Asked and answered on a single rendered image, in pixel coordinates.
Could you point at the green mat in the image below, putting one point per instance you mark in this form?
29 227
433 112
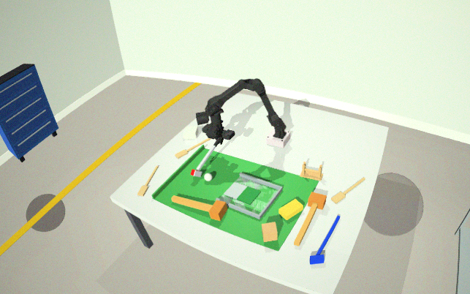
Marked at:
225 171

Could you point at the orange putter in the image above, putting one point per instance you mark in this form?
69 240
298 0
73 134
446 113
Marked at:
216 211
315 201

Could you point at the tan cube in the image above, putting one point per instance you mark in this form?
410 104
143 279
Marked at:
269 232

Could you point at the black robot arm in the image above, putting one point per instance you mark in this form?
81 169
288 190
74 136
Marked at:
213 108

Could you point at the blue putter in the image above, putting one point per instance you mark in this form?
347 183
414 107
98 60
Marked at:
317 259

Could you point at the yellow rectangular block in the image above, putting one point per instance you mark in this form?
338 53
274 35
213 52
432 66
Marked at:
290 209

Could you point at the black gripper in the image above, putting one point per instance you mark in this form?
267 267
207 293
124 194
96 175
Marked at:
224 134

